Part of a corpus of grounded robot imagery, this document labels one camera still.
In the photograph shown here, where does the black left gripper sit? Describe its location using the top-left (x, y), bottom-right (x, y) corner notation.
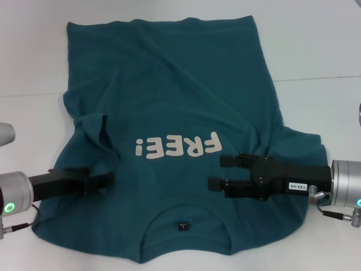
top-left (28, 168), bottom-right (116, 203)

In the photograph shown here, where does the right arm gripper cable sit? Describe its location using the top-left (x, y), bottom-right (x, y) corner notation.
top-left (309, 185), bottom-right (353, 221)

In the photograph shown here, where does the teal t-shirt with FREE print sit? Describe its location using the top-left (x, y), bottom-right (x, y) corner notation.
top-left (30, 15), bottom-right (329, 256)

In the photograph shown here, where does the left arm gripper cable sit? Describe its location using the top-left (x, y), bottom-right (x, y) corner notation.
top-left (4, 203), bottom-right (40, 235)

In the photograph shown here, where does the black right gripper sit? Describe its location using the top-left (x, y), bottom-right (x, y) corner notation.
top-left (207, 152), bottom-right (331, 203)

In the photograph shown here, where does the arm gripper cable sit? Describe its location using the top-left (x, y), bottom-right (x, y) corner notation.
top-left (4, 203), bottom-right (40, 235)
top-left (309, 185), bottom-right (353, 221)

